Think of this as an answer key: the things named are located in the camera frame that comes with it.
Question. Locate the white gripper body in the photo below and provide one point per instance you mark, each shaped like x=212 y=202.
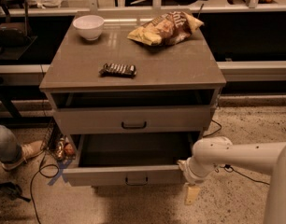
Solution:
x=189 y=173

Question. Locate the grey drawer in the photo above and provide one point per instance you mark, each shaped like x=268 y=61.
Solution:
x=132 y=159
x=133 y=111

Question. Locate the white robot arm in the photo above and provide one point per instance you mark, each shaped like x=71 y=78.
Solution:
x=265 y=158

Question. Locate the grey drawer cabinet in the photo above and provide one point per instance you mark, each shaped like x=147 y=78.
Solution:
x=189 y=65

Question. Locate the shiny snack packets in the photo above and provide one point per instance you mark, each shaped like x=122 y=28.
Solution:
x=64 y=150

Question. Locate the dark candy bar wrapper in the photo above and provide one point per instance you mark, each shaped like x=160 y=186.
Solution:
x=117 y=70

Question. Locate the blue tape cross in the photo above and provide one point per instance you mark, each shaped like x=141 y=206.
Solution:
x=61 y=166

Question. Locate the yellow brown chip bag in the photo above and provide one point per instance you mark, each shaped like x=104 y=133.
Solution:
x=168 y=29

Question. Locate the white ceramic bowl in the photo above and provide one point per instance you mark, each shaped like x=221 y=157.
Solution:
x=89 y=27

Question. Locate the office chair base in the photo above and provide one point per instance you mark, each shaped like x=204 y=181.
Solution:
x=13 y=191

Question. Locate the person leg in jeans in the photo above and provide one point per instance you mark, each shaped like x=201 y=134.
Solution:
x=10 y=149

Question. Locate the black bag on shelf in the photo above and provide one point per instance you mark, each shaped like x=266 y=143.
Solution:
x=15 y=34

